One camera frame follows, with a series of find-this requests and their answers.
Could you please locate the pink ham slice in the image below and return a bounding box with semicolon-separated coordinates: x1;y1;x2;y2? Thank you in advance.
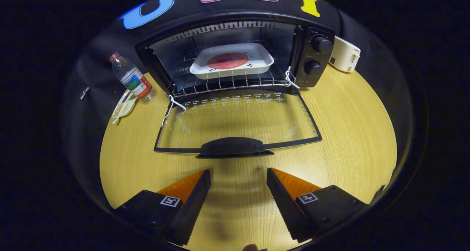
207;53;249;70

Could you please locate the small white dish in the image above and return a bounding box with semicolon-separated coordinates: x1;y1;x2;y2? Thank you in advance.
111;89;139;125

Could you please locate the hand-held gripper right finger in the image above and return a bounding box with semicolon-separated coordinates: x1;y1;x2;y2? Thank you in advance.
267;167;369;243

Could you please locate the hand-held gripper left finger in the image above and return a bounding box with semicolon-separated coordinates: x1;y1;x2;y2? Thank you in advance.
115;169;212;246

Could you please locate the white square plate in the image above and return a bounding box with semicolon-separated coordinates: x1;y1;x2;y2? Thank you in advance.
189;43;275;80

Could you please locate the black toaster oven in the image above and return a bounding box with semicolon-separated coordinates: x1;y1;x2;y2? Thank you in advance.
134;12;335;159

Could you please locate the clear plastic water bottle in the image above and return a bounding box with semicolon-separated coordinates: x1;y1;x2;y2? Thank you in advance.
109;52;158;104

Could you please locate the white pop-up toaster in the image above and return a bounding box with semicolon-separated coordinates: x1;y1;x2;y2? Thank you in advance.
329;35;361;73

